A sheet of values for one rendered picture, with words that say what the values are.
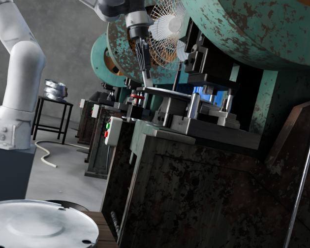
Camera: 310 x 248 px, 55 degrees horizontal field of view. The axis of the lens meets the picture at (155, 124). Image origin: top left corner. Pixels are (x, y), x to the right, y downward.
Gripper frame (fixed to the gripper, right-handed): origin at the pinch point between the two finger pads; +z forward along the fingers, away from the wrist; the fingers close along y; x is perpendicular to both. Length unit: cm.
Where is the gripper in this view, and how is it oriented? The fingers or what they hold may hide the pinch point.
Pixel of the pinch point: (147, 78)
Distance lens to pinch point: 121.6
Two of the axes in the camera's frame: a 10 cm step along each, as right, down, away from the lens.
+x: 9.4, -2.2, 2.7
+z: 1.8, 9.7, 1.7
